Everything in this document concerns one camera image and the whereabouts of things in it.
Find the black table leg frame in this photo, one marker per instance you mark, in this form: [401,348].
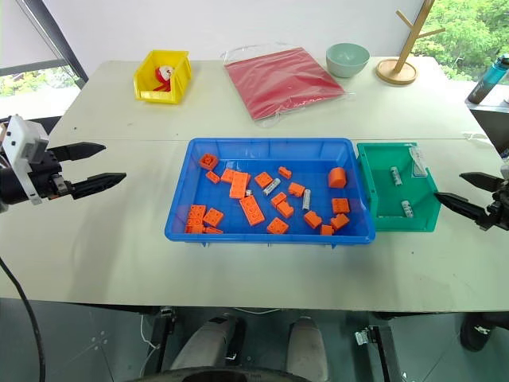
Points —
[379,350]
[165,334]

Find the dark rounded robot torso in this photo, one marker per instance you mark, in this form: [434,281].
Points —
[230,376]

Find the dark side table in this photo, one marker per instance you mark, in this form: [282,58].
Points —
[491,119]

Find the grey robot right leg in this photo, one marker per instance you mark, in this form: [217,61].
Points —
[306,346]

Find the long orange block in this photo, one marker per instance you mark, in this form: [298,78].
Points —
[252,211]
[239,186]

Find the teal water bottle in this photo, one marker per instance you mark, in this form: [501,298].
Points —
[487,81]

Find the small orange block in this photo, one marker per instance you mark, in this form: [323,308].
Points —
[284,172]
[327,230]
[212,177]

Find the clear label card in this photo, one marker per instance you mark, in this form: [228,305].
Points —
[418,163]

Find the orange plastic square brick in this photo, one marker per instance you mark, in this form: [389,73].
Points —
[208,161]

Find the green plastic bin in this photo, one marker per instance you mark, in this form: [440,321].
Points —
[383,199]

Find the black window frame bar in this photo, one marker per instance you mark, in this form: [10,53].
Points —
[59,40]

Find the red cloth in clear bag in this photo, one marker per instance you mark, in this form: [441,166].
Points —
[278,79]

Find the red and white toy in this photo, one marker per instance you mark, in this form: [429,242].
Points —
[164,76]

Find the grey robot left leg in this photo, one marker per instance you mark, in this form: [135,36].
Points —
[207,342]

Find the rounded orange block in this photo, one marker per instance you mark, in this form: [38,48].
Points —
[337,177]

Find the wooden branch stand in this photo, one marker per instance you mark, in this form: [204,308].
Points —
[397,71]

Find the grey robot leg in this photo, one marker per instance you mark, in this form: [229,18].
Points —
[306,346]
[207,342]

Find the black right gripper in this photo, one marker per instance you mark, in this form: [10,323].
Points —
[501,211]

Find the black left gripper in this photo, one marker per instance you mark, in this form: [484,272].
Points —
[49,179]

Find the black shoe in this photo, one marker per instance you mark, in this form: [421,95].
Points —
[481,330]

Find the blue plastic tray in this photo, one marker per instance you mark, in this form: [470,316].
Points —
[238,153]

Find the pale green bowl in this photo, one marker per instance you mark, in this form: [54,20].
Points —
[346,59]

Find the yellow plastic bin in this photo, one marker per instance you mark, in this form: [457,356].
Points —
[145,85]

